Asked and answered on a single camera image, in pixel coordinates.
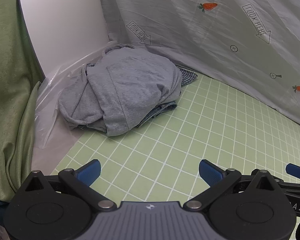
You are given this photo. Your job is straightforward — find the blue denim jeans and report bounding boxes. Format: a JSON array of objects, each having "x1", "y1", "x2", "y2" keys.
[{"x1": 137, "y1": 101, "x2": 178, "y2": 128}]

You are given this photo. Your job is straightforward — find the green curtain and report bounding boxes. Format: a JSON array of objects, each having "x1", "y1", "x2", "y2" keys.
[{"x1": 0, "y1": 0, "x2": 47, "y2": 203}]

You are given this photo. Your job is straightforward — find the white panel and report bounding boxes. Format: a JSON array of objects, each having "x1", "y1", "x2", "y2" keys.
[{"x1": 16, "y1": 0, "x2": 110, "y2": 79}]

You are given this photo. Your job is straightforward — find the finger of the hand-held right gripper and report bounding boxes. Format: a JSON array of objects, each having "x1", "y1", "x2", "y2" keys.
[{"x1": 275, "y1": 163, "x2": 300, "y2": 190}]

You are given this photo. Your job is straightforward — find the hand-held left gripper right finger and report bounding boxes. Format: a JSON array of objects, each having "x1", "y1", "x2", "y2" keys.
[{"x1": 183, "y1": 159, "x2": 284, "y2": 212}]

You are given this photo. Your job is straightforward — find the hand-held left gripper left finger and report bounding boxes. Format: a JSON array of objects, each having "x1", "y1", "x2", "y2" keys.
[{"x1": 21, "y1": 159, "x2": 117, "y2": 212}]

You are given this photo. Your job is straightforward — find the grey carrot print quilt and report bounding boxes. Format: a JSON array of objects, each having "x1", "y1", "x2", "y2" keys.
[{"x1": 96, "y1": 0, "x2": 300, "y2": 132}]

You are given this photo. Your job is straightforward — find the green grid bed sheet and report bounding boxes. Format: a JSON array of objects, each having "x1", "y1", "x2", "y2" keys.
[{"x1": 50, "y1": 72, "x2": 300, "y2": 203}]

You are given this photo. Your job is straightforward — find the grey sweatshirt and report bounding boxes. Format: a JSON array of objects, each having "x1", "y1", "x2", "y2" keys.
[{"x1": 58, "y1": 44, "x2": 183, "y2": 137}]

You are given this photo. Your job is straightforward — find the clear plastic sheet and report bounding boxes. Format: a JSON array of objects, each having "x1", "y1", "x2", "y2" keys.
[{"x1": 31, "y1": 51, "x2": 102, "y2": 155}]

